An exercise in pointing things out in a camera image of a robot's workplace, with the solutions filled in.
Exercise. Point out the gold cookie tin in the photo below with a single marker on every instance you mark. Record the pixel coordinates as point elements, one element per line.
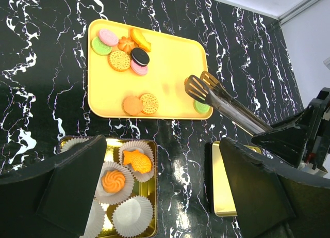
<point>145,189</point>

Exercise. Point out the gold tin lid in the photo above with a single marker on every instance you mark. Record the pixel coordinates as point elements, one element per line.
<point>222,201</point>

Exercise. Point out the pink cookie under black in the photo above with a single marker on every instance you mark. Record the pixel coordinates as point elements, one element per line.
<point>140,70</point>

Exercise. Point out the green cookie top left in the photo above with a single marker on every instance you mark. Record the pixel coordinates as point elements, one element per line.
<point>99,47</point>

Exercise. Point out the orange fish cookie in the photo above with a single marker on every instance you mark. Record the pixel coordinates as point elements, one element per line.
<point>139,161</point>
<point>137,36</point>

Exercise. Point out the metal tongs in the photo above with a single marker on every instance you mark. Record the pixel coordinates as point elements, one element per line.
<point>208,90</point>

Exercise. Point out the black cookie on pink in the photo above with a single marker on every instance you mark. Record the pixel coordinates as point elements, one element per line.
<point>139,56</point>

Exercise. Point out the orange swirl cookie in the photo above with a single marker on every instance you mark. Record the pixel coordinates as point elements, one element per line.
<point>113,181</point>

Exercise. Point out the yellow plastic tray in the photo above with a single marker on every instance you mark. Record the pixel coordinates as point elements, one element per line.
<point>172,60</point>

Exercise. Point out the orange flower cookie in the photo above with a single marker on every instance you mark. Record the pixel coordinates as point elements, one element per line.
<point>126,45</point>

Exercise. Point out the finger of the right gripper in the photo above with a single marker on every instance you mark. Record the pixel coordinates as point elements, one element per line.
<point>302,138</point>

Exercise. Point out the plain orange round cookie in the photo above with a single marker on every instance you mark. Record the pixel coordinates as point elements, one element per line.
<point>132,105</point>

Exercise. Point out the orange cookie under black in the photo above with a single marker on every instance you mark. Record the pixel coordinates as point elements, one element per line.
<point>119,60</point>

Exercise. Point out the green round cookie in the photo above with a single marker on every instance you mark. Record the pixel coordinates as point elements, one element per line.
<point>201,107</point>

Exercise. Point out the pink round cookie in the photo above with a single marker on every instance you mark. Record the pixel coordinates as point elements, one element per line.
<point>108,37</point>

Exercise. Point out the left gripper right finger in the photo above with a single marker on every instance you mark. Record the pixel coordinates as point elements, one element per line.
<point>273,199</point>

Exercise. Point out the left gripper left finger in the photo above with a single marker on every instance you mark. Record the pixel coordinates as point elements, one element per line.
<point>52,198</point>

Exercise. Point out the patterned orange round cookie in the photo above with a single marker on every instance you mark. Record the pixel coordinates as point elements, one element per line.
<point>150,103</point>

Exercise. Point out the white paper cup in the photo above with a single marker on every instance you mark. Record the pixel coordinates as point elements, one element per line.
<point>114,198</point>
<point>71,143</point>
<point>142,147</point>
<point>133,216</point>
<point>95,220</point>

